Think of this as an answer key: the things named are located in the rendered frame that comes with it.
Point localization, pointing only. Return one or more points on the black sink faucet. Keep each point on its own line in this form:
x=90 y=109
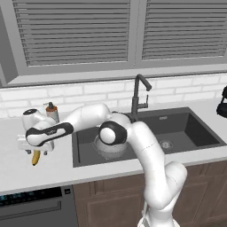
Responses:
x=135 y=97

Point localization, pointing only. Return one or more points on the grey window frame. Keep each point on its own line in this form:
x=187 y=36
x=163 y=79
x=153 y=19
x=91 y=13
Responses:
x=136 y=35

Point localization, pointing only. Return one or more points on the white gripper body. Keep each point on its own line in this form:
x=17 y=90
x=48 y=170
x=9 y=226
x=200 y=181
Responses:
x=22 y=143

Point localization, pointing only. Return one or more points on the brown soap dispenser bottle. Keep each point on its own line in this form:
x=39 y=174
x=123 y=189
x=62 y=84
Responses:
x=52 y=111

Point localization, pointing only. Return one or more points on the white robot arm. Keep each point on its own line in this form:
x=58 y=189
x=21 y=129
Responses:
x=147 y=153

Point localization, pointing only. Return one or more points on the brown wooden cupboard door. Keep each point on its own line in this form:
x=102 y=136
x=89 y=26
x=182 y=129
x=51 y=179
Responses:
x=195 y=198
x=112 y=204
x=219 y=192

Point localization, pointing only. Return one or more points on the dark grey dishwasher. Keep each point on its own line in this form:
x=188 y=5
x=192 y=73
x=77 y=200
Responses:
x=35 y=207

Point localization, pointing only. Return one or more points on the dark grey sink basin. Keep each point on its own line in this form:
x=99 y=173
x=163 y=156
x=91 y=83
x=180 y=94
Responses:
x=189 y=130

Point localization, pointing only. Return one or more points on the black countertop appliance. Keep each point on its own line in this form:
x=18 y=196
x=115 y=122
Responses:
x=222 y=103

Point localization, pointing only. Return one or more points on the white colander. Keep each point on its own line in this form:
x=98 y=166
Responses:
x=111 y=149

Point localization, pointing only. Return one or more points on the silver sink drain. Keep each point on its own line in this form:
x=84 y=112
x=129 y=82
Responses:
x=166 y=144

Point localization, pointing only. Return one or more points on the grey window blind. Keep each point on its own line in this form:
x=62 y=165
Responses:
x=186 y=29
x=74 y=32

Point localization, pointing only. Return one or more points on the yellow banana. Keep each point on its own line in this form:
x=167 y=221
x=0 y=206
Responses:
x=35 y=158

